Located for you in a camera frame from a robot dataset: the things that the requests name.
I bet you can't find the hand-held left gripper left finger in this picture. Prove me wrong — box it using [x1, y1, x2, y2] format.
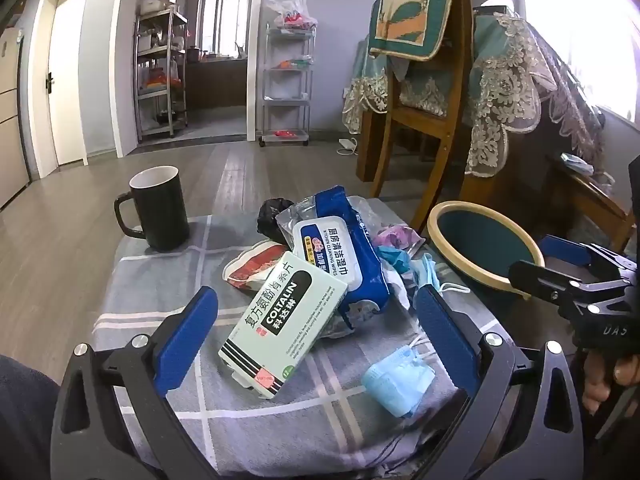
[50, 285, 221, 480]

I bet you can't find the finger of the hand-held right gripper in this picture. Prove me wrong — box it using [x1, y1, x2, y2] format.
[537, 234, 623, 286]
[508, 259, 601, 311]

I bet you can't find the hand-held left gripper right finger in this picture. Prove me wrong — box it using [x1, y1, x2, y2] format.
[414, 284, 583, 480]

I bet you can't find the blue face mask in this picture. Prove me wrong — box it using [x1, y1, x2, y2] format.
[400, 252, 471, 306]
[361, 337, 437, 418]

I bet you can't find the teal bin with cream rim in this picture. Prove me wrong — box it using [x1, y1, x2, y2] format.
[426, 201, 546, 311]

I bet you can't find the red white snack wrapper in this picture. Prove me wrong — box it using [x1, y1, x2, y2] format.
[222, 240, 291, 291]

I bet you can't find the green medicine box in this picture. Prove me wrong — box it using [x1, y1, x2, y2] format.
[218, 251, 349, 400]

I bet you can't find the teal wrapper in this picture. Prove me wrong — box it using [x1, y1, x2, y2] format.
[375, 245, 418, 273]

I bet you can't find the pink plastic wrapper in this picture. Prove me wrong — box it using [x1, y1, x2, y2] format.
[375, 225, 426, 256]

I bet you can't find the blue wet wipes packet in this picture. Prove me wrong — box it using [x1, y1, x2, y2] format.
[276, 186, 413, 333]

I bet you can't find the black plastic bag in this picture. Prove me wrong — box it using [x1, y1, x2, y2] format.
[257, 198, 296, 251]

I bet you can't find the person's right hand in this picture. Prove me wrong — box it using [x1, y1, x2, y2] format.
[580, 347, 628, 417]

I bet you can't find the wooden chair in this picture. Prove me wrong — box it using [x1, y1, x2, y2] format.
[369, 0, 476, 241]
[545, 152, 636, 256]

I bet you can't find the pale blue packet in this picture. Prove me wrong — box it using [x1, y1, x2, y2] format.
[560, 152, 596, 176]

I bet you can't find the black mug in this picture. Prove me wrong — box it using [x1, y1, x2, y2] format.
[114, 165, 191, 253]

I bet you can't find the grey plaid mat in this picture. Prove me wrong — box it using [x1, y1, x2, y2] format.
[92, 212, 506, 480]

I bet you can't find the person's dark trouser leg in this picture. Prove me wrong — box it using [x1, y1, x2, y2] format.
[0, 355, 62, 480]

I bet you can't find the lace tablecloth table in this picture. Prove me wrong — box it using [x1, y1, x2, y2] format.
[342, 7, 608, 178]

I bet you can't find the large bright window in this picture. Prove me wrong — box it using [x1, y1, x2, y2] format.
[520, 0, 640, 122]

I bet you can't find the metal shelf rack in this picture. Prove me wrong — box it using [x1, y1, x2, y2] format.
[134, 5, 190, 141]

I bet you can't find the dark wood kitchen cabinet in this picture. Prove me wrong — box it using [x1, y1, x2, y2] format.
[186, 57, 248, 111]

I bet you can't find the white rolling cart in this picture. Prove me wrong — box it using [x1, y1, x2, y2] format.
[259, 22, 317, 148]

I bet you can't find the beige cabinet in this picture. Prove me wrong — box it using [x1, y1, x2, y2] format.
[0, 30, 29, 209]

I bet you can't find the white door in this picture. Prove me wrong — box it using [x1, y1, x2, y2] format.
[46, 0, 92, 167]

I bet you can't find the teal floral chair cushion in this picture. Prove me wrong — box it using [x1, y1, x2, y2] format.
[369, 0, 458, 63]

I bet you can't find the barred kitchen window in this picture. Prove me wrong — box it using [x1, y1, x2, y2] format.
[199, 0, 251, 59]

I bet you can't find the white plastic bag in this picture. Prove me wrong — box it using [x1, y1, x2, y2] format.
[265, 0, 318, 31]

